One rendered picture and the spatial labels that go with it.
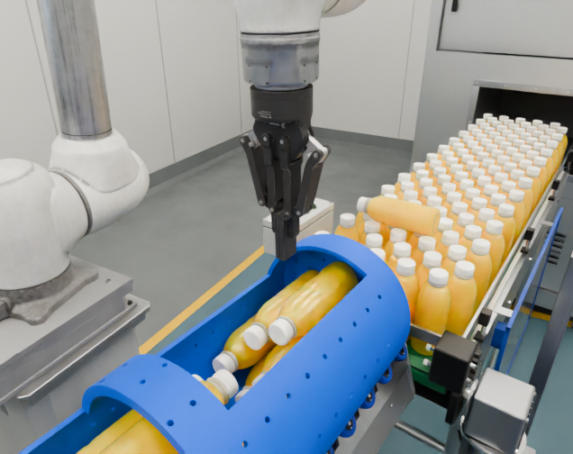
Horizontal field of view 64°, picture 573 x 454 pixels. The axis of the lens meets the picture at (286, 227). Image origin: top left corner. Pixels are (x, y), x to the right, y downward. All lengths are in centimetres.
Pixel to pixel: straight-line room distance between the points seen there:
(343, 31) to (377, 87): 71
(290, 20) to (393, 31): 474
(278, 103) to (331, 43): 497
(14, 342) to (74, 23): 58
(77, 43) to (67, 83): 8
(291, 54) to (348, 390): 45
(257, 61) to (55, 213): 57
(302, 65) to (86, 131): 60
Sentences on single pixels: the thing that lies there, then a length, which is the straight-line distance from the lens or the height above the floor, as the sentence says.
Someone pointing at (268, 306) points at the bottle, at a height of 114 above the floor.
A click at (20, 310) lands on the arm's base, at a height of 109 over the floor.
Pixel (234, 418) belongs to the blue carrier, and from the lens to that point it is 56.
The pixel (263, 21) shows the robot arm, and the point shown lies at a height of 160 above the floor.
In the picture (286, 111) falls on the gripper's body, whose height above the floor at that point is 151.
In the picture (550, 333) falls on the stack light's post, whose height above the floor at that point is 88.
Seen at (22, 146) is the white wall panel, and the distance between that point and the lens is 357.
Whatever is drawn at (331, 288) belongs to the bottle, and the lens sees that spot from 79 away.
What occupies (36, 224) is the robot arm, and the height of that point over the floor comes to 125.
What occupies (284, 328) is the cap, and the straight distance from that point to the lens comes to 72.
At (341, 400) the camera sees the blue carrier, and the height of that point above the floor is 113.
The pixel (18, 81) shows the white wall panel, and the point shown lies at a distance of 354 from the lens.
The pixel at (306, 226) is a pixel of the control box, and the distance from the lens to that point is 120.
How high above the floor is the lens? 163
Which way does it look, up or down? 27 degrees down
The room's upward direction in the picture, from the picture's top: straight up
